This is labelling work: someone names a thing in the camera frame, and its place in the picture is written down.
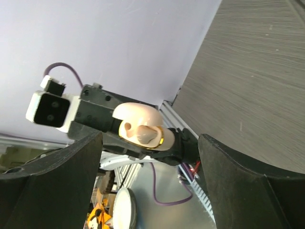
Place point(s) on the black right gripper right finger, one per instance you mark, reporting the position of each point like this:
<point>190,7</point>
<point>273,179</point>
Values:
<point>246,193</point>

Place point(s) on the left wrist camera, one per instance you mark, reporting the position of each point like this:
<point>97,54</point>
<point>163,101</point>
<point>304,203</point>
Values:
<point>52,107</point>

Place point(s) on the white slotted cable duct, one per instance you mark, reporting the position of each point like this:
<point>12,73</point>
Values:
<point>199,193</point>

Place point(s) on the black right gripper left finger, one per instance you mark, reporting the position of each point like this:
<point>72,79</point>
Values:
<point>53,192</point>

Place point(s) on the left aluminium frame post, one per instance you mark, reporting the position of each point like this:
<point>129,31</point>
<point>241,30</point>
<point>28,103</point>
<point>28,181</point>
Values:
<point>171,118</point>

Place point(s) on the beige earbud in case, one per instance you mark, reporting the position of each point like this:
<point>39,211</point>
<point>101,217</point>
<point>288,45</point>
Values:
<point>145,134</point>

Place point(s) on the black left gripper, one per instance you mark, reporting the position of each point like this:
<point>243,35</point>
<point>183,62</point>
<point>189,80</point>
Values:
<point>95,114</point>

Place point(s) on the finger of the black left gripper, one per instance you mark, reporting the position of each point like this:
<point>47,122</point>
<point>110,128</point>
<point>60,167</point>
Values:
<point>184,150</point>

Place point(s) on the beige earbud charging case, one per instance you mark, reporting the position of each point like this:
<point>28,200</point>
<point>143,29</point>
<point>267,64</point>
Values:
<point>133,115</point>

